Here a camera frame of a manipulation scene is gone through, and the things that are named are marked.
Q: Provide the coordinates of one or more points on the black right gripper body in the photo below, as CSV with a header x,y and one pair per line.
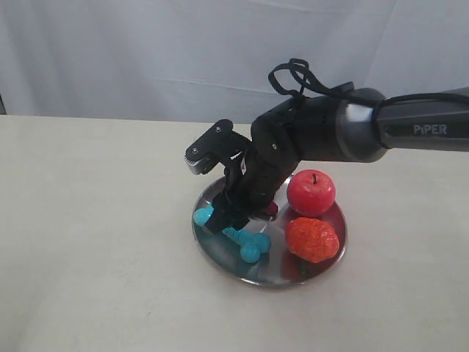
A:
x,y
252,182

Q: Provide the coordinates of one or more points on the teal toy dumbbell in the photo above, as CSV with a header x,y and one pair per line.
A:
x,y
252,245

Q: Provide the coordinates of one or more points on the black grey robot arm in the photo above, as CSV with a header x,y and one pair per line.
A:
x,y
354,125

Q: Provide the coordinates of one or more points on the round steel plate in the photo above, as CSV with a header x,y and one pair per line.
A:
x,y
277,268

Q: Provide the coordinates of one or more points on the red apple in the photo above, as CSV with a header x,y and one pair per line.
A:
x,y
311,193

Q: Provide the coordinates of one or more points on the orange-red bumpy fruit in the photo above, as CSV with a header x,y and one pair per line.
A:
x,y
312,245

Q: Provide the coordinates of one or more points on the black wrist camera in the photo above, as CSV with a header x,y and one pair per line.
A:
x,y
218,144

